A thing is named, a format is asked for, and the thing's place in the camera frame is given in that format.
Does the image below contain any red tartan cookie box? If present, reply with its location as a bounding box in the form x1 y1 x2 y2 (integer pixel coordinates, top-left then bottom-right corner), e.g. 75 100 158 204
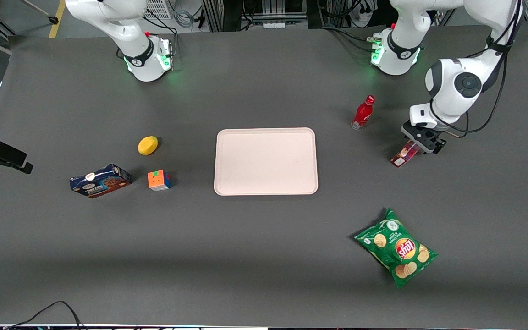
390 140 423 168

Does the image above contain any cream plastic tray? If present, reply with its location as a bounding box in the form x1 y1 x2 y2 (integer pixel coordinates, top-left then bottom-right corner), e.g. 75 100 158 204
214 127 319 196

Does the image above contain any white vented box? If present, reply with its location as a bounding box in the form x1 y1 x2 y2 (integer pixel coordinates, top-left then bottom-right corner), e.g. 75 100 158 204
144 0 173 20

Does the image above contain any blue cookie box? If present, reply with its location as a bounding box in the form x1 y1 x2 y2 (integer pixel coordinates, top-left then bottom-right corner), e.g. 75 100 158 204
69 164 132 199

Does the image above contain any red drink bottle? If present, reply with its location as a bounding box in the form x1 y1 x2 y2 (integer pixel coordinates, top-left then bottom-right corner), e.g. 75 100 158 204
352 95 376 131

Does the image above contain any green Lay's chips bag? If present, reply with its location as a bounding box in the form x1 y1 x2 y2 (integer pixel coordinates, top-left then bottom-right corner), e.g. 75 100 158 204
354 208 439 289

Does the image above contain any colourful Rubik's cube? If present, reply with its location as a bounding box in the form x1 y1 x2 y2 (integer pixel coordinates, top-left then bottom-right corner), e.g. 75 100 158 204
147 170 171 192

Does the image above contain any yellow lemon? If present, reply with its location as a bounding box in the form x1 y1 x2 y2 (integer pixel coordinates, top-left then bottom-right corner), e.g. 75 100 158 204
137 136 159 156

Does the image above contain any black tripod leg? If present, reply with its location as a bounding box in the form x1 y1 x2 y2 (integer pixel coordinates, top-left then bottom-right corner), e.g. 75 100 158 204
16 0 59 24

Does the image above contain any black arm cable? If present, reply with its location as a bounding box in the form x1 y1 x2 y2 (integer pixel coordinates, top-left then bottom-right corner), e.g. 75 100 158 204
429 0 521 138

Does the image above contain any aluminium frame post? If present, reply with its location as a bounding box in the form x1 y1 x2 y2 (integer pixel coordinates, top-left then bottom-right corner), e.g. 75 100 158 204
202 0 223 32

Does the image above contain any grey coiled cable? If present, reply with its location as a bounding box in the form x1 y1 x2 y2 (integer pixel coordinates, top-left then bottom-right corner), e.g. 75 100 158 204
174 8 197 29

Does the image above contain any black table-edge cable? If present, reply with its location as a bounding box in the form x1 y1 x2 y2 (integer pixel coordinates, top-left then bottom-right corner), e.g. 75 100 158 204
5 301 83 330

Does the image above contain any black camera on mount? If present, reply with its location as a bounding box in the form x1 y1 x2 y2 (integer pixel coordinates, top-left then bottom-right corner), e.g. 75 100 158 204
0 133 34 175

